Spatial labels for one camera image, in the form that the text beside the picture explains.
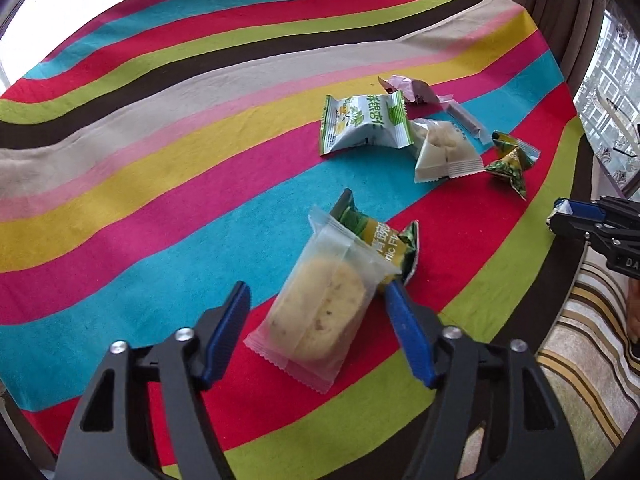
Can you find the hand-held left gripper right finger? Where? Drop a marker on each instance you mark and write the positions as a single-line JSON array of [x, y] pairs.
[[407, 335]]

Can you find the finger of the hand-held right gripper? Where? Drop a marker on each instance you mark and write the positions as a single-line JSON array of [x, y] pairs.
[[575, 230], [587, 209]]

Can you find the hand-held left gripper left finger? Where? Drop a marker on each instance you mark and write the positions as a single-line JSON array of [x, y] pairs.
[[225, 340]]

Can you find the small blue white packet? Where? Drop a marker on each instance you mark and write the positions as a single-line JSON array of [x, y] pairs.
[[559, 205]]

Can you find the frosted round pastry packet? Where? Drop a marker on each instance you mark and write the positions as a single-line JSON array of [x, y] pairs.
[[320, 310]]

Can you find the green yellow snack packet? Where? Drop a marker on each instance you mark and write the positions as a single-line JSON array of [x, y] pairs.
[[385, 242]]

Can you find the green pyramid snack packet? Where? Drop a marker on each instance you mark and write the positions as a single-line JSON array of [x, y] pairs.
[[510, 167]]

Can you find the beige striped cushion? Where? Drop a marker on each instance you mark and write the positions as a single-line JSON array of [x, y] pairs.
[[590, 360]]

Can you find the embroidered lace curtain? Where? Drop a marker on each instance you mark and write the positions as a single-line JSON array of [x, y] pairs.
[[610, 85]]

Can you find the thin clear stick packet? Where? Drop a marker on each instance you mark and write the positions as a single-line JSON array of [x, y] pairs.
[[467, 122]]

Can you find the small clear pastry packet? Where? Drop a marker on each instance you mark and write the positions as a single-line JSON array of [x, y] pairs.
[[440, 147]]

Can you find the colourful striped cloth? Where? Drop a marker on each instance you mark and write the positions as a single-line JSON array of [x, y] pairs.
[[150, 160]]

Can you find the brown curtain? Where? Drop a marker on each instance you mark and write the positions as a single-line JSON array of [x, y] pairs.
[[560, 10]]

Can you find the pink snack bar wrapper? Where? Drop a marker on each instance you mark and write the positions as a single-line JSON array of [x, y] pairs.
[[415, 90]]

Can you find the green white snack packet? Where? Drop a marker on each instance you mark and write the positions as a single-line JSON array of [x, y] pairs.
[[360, 125]]

